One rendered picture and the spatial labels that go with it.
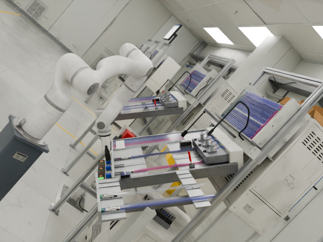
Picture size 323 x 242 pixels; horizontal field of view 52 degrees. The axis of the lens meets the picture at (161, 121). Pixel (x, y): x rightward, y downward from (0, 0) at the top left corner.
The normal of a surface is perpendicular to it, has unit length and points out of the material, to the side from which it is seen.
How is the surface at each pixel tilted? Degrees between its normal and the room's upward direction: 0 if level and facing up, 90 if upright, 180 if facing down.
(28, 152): 90
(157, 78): 90
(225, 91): 90
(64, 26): 90
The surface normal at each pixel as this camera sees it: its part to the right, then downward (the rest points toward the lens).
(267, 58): 0.15, 0.26
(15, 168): 0.45, 0.51
